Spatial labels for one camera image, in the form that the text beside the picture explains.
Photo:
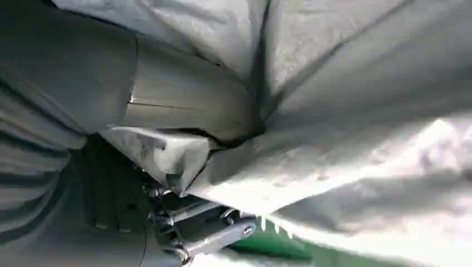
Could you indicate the green conveyor belt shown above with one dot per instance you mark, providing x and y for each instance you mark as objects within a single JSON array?
[{"x": 280, "y": 247}]

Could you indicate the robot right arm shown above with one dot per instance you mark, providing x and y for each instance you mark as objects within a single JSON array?
[{"x": 25, "y": 173}]

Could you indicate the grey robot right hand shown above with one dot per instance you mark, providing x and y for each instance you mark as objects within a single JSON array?
[{"x": 92, "y": 73}]

